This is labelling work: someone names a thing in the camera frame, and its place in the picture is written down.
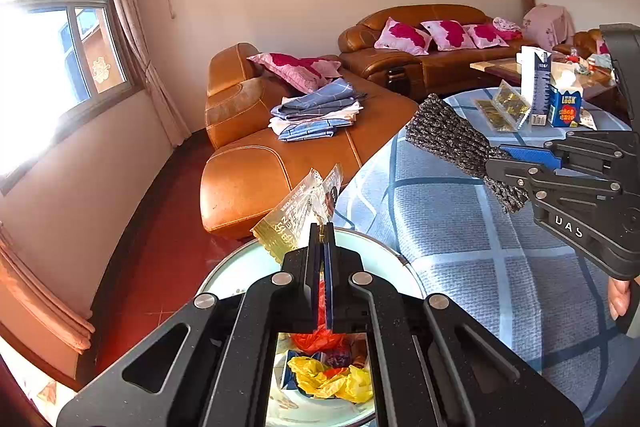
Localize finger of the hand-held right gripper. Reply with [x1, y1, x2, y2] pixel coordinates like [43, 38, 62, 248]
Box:
[500, 129, 640, 180]
[486, 158, 623, 208]

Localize clear gold printed packet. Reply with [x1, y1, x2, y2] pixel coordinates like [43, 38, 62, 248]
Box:
[251, 163, 346, 264]

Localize blue plaid tablecloth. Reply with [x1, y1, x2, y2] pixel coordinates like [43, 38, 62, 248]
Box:
[334, 89, 636, 427]

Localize folded blue plaid bedding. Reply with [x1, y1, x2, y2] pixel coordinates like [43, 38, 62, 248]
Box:
[270, 77, 363, 142]

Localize small blue carton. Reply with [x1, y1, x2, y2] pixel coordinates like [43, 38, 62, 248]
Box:
[547, 72, 583, 128]

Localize long pink floral pillow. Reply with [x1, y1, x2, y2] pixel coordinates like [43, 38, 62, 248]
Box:
[247, 52, 343, 94]

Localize beige curtain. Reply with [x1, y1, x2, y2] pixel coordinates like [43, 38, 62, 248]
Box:
[105, 0, 193, 148]

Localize sliding window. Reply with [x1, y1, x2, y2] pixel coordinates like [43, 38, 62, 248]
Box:
[0, 0, 143, 195]

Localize glass top coffee table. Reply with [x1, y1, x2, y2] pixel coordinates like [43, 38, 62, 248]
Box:
[470, 57, 616, 100]

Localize crushed white blue carton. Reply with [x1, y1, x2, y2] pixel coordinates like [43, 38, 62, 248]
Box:
[279, 353, 301, 392]

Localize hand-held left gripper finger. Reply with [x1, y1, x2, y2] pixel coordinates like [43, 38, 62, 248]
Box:
[56, 222, 326, 427]
[324, 222, 585, 427]

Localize orange leather armchair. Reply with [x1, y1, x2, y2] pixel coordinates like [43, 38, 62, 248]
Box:
[552, 28, 621, 68]

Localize person's right hand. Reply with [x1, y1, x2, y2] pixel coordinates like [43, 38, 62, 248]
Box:
[607, 278, 632, 322]

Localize orange leather three-seat sofa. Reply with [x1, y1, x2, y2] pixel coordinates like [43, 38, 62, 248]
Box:
[339, 4, 531, 100]

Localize orange leather chaise sofa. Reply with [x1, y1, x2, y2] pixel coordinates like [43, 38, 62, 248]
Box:
[200, 43, 418, 242]

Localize orange curtain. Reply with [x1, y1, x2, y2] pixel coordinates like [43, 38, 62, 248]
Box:
[0, 222, 96, 355]

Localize pink cloth cover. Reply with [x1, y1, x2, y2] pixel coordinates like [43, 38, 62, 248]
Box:
[522, 4, 576, 50]

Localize mint green giraffe trash bin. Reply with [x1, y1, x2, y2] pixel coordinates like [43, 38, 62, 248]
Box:
[197, 227, 426, 425]

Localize pink floral blanket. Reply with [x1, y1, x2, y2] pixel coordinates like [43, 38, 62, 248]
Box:
[492, 17, 523, 40]

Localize tall white blue carton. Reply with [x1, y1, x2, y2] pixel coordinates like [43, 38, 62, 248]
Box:
[520, 46, 553, 128]

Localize red plastic bag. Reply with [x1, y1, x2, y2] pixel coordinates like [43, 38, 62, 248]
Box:
[291, 329, 346, 354]

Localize yellow plastic bag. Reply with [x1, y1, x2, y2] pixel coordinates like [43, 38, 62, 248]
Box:
[287, 354, 375, 404]

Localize grey knitted cloth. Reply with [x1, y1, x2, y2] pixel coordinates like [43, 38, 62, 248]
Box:
[404, 93, 531, 214]

